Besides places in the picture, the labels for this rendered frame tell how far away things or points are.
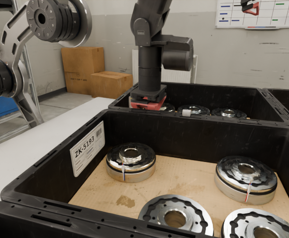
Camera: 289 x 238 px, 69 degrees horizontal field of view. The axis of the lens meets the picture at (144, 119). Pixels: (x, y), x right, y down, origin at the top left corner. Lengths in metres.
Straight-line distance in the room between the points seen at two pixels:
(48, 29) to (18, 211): 0.65
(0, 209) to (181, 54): 0.40
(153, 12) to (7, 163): 0.64
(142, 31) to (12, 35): 0.77
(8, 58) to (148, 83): 0.83
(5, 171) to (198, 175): 0.58
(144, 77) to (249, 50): 3.00
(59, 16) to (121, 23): 3.13
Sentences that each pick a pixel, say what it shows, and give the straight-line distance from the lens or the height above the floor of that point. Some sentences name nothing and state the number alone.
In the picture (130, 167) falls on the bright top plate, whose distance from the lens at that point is 0.41.
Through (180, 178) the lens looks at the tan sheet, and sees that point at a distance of 0.44.
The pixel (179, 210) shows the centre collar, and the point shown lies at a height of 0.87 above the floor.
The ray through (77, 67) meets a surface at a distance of 3.93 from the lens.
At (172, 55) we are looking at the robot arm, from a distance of 0.48.
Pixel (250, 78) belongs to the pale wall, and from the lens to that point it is 3.51.
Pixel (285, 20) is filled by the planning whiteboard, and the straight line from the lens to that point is 3.46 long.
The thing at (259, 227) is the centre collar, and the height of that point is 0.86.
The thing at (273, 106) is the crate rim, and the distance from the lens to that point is 0.60.
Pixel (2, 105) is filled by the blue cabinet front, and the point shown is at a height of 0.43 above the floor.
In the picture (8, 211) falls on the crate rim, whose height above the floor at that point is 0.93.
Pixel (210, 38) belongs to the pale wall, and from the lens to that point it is 3.46.
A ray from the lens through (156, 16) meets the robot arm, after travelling 0.46.
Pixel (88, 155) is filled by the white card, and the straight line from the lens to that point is 0.43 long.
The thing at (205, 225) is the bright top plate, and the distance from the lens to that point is 0.33.
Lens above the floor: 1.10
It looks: 23 degrees down
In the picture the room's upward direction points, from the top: straight up
